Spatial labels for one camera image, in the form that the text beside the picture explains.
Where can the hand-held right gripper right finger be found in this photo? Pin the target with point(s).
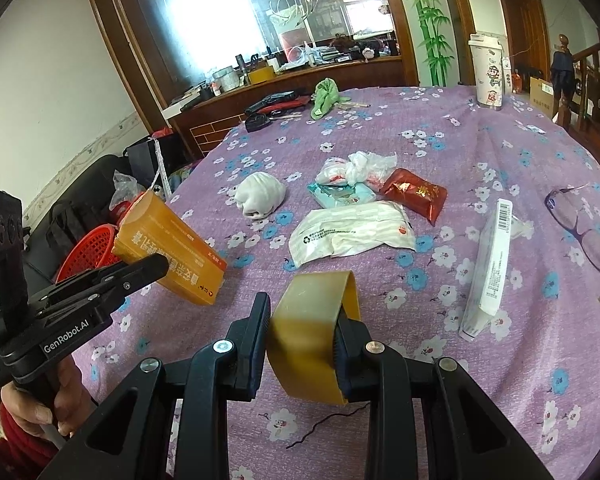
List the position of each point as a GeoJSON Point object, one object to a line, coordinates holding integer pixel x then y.
{"type": "Point", "coordinates": [342, 360]}

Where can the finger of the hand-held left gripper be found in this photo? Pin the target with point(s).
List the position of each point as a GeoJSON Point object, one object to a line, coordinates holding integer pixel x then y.
{"type": "Point", "coordinates": [130, 272]}

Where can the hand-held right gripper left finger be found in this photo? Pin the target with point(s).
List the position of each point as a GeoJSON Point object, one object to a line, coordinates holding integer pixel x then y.
{"type": "Point", "coordinates": [254, 360]}

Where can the yellow tape roll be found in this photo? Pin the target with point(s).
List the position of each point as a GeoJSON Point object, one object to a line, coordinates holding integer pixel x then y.
{"type": "Point", "coordinates": [300, 350]}

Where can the red plastic basket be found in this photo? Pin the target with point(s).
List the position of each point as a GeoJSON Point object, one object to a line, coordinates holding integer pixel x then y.
{"type": "Point", "coordinates": [80, 255]}

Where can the orange cardboard box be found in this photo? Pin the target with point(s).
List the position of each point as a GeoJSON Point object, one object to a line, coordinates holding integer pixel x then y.
{"type": "Point", "coordinates": [180, 250]}

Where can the teal tissue pack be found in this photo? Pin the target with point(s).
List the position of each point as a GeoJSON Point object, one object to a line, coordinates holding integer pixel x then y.
{"type": "Point", "coordinates": [342, 195]}

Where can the white plastic bag red print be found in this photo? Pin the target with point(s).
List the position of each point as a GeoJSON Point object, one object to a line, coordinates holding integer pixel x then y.
{"type": "Point", "coordinates": [332, 170]}

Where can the person's left forearm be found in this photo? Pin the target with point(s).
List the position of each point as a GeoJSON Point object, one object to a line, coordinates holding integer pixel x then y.
{"type": "Point", "coordinates": [15, 455]}

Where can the person's left hand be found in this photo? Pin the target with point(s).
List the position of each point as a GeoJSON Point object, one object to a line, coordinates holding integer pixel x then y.
{"type": "Point", "coordinates": [72, 400]}

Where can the black thread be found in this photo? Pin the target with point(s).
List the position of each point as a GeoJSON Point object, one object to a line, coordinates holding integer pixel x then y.
{"type": "Point", "coordinates": [325, 424]}

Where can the black sofa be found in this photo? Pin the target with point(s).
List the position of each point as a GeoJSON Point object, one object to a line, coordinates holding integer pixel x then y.
{"type": "Point", "coordinates": [60, 210]}

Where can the black bag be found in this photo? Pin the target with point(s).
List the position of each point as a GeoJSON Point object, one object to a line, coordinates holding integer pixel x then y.
{"type": "Point", "coordinates": [145, 160]}

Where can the wooden cabinet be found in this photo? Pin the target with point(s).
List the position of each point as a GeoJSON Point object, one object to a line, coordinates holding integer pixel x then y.
{"type": "Point", "coordinates": [210, 130]}

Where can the slim white box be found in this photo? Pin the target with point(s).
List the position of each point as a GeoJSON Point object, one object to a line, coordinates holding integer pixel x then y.
{"type": "Point", "coordinates": [490, 265]}

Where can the red snack packet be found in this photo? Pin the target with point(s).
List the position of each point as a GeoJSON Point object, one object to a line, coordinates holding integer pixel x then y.
{"type": "Point", "coordinates": [415, 192]}

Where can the black car key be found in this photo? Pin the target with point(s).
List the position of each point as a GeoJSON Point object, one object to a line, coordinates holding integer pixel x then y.
{"type": "Point", "coordinates": [256, 122]}

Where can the clear crumpled plastic bag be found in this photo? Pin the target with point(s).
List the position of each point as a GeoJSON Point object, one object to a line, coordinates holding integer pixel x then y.
{"type": "Point", "coordinates": [370, 165]}

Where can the metal pot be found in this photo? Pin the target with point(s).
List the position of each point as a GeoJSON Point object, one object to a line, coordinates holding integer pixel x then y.
{"type": "Point", "coordinates": [225, 79]}

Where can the yellow box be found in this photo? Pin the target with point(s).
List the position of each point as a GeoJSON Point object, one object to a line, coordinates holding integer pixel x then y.
{"type": "Point", "coordinates": [260, 76]}

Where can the red pouch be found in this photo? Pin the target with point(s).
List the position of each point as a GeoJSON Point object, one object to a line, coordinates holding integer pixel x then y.
{"type": "Point", "coordinates": [295, 103]}

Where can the black bottle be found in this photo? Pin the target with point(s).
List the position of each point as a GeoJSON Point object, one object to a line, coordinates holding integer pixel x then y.
{"type": "Point", "coordinates": [239, 62]}

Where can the purple floral tablecloth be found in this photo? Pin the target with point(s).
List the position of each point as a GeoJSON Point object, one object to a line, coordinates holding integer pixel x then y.
{"type": "Point", "coordinates": [430, 135]}

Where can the wooden sticks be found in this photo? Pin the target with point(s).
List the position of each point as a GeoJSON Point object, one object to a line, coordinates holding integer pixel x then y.
{"type": "Point", "coordinates": [354, 104]}

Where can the purple eyeglasses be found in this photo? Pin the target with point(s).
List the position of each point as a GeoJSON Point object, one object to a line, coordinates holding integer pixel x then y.
{"type": "Point", "coordinates": [549, 202]}

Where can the green cloth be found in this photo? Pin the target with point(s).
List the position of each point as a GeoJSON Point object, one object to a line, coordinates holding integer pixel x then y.
{"type": "Point", "coordinates": [325, 97]}

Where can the cartoon paper cup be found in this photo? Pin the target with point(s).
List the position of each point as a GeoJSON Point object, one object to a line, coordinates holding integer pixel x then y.
{"type": "Point", "coordinates": [487, 75]}

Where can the white printed container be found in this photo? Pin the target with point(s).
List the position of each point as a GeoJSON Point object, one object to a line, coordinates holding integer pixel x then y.
{"type": "Point", "coordinates": [507, 75]}

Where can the cardboard box white label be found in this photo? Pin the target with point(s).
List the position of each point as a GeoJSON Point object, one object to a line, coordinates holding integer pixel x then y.
{"type": "Point", "coordinates": [542, 95]}

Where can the dark jacket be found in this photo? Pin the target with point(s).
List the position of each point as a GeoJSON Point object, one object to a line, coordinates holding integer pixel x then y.
{"type": "Point", "coordinates": [562, 72]}

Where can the wooden stair railing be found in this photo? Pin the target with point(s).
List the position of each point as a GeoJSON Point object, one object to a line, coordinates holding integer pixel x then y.
{"type": "Point", "coordinates": [587, 75]}

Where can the wooden door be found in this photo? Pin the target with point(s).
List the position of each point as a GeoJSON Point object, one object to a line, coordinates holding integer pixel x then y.
{"type": "Point", "coordinates": [522, 30]}

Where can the bamboo wall sticker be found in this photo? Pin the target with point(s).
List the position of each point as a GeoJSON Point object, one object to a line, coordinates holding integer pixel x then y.
{"type": "Point", "coordinates": [430, 25]}

